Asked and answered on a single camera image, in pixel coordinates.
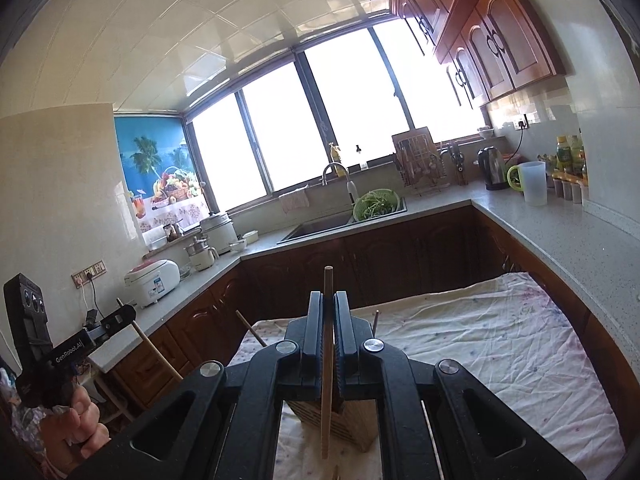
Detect knife rack with utensils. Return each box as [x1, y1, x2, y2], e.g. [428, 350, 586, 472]
[392, 127, 449, 195]

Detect tropical fruit window poster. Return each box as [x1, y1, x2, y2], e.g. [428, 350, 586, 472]
[114, 116, 209, 232]

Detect black electric kettle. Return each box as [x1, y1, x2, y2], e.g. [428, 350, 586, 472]
[477, 146, 509, 191]

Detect steel kitchen faucet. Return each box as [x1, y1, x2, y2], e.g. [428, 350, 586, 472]
[321, 162, 359, 204]

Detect wall power outlet strip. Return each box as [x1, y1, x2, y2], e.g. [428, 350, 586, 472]
[72, 260, 106, 288]

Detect green colander with vegetables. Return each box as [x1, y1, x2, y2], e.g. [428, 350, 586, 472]
[352, 188, 401, 222]

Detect condiment bottles group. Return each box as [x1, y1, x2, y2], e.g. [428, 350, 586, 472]
[537, 134, 589, 205]

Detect wooden utensil holder box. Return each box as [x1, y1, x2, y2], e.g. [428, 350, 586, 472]
[288, 400, 378, 452]

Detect white rice cooker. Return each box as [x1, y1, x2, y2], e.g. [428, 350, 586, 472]
[124, 259, 180, 309]

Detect white plastic jug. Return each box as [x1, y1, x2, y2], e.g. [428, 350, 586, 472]
[518, 162, 547, 206]

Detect person's left hand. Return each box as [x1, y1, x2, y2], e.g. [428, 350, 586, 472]
[40, 386, 111, 479]

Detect large white cooker pot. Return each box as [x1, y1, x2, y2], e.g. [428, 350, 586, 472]
[200, 211, 238, 255]

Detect upper wooden wall cabinets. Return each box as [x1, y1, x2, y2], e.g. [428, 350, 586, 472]
[390, 0, 566, 107]

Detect white floral tablecloth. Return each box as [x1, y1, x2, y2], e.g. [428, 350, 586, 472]
[226, 271, 627, 480]

